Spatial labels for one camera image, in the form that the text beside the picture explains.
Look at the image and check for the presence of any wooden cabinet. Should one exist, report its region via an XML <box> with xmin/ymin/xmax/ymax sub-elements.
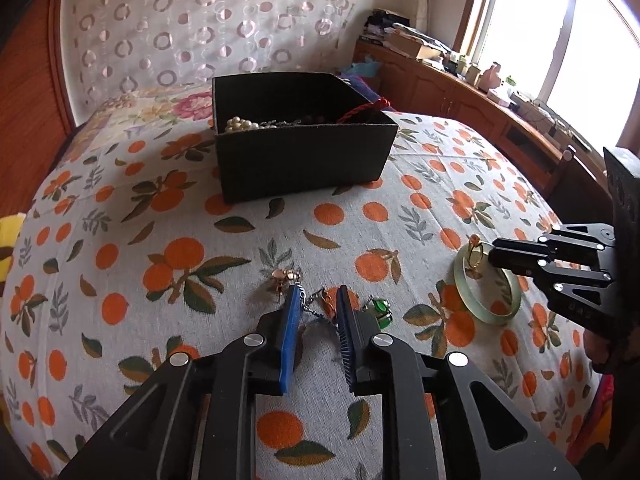
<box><xmin>352</xmin><ymin>40</ymin><xmax>616</xmax><ymax>221</ymax></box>

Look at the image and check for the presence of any circle patterned sheer curtain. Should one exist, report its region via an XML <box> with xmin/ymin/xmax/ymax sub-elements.
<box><xmin>52</xmin><ymin>0</ymin><xmax>366</xmax><ymax>126</ymax></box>

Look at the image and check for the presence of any green gem earring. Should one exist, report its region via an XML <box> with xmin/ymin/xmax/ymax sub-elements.
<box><xmin>361</xmin><ymin>296</ymin><xmax>393</xmax><ymax>331</ymax></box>

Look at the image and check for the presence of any chain necklace with orange pendant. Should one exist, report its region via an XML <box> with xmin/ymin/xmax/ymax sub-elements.
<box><xmin>297</xmin><ymin>287</ymin><xmax>342</xmax><ymax>327</ymax></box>

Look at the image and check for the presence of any dark blue blanket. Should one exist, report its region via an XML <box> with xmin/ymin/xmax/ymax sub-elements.
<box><xmin>340</xmin><ymin>74</ymin><xmax>386</xmax><ymax>106</ymax></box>

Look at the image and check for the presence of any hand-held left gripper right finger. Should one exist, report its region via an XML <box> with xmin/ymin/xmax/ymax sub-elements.
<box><xmin>335</xmin><ymin>285</ymin><xmax>583</xmax><ymax>480</ymax></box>

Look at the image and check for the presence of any red cloth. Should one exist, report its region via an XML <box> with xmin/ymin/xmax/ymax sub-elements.
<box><xmin>565</xmin><ymin>375</ymin><xmax>617</xmax><ymax>461</ymax></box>

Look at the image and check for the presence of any person's right hand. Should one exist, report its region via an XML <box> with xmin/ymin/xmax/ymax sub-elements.
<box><xmin>582</xmin><ymin>329</ymin><xmax>608</xmax><ymax>367</ymax></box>

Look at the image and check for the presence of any teal cloth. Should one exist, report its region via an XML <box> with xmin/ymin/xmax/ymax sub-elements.
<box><xmin>350</xmin><ymin>55</ymin><xmax>383</xmax><ymax>77</ymax></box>

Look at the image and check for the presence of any pile of papers and boxes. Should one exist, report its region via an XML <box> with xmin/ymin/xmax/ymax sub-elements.
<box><xmin>362</xmin><ymin>8</ymin><xmax>446</xmax><ymax>61</ymax></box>

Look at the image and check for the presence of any yellow plush toy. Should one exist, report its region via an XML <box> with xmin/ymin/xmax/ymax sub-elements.
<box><xmin>0</xmin><ymin>214</ymin><xmax>26</xmax><ymax>281</ymax></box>

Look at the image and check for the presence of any rose gold brooch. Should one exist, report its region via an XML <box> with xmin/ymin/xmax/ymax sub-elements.
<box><xmin>262</xmin><ymin>267</ymin><xmax>302</xmax><ymax>303</ymax></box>

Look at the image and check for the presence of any gold ring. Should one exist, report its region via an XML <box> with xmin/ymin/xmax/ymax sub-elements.
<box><xmin>466</xmin><ymin>234</ymin><xmax>487</xmax><ymax>268</ymax></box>

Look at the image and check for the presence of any red braided cord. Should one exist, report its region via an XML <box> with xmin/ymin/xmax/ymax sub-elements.
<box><xmin>336</xmin><ymin>97</ymin><xmax>396</xmax><ymax>125</ymax></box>

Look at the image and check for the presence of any pale green jade bangle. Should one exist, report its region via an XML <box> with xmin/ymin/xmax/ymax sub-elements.
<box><xmin>454</xmin><ymin>247</ymin><xmax>522</xmax><ymax>323</ymax></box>

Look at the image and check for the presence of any black cardboard box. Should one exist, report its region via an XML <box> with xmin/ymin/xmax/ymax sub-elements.
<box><xmin>212</xmin><ymin>72</ymin><xmax>400</xmax><ymax>205</ymax></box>

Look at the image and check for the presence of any wooden framed window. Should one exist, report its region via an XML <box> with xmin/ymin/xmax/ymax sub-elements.
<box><xmin>452</xmin><ymin>0</ymin><xmax>640</xmax><ymax>151</ymax></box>

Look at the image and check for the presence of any pink figurine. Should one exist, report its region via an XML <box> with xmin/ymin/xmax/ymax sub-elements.
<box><xmin>480</xmin><ymin>61</ymin><xmax>503</xmax><ymax>92</ymax></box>

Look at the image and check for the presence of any white power strip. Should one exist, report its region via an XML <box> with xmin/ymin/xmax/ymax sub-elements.
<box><xmin>510</xmin><ymin>90</ymin><xmax>561</xmax><ymax>123</ymax></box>

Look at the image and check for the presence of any floral quilt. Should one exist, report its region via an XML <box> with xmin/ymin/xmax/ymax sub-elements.
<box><xmin>65</xmin><ymin>82</ymin><xmax>216</xmax><ymax>161</ymax></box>

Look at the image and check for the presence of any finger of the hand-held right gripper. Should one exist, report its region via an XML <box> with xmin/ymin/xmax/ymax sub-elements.
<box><xmin>490</xmin><ymin>254</ymin><xmax>615</xmax><ymax>320</ymax></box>
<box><xmin>489</xmin><ymin>224</ymin><xmax>618</xmax><ymax>259</ymax></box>

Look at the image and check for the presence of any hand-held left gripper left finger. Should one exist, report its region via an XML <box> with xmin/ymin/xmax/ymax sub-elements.
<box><xmin>59</xmin><ymin>285</ymin><xmax>303</xmax><ymax>480</ymax></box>

